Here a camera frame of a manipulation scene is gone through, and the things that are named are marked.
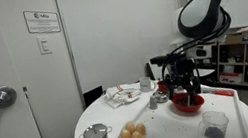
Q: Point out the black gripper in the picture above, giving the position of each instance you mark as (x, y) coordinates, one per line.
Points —
(185, 70)

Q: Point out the red bowl with beans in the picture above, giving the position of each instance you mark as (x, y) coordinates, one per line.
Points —
(184, 104)

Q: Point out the small flat lidded steel dish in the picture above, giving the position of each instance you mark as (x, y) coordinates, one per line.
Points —
(160, 96)

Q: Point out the small steel shaker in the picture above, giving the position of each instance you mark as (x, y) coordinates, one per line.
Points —
(153, 103)

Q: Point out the white side table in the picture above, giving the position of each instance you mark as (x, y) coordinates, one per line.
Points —
(205, 71)

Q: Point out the white leaning panel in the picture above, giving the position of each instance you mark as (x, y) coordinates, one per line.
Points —
(155, 71)

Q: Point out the white plastic tray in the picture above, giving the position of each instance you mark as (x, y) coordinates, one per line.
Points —
(174, 128)

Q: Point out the white mug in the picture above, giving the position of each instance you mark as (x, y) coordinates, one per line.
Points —
(145, 84)

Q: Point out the white red striped towel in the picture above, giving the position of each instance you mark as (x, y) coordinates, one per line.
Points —
(121, 95)

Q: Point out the brown cardboard box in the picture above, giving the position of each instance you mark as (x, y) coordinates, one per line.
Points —
(234, 38)

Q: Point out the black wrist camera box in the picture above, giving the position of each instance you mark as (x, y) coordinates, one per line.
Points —
(162, 60)

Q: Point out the black box at wall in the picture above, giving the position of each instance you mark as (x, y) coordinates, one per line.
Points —
(93, 96)

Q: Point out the white light switch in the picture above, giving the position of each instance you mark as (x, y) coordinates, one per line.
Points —
(44, 45)

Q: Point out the white wall sign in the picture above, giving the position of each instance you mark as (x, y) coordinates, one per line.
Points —
(41, 21)

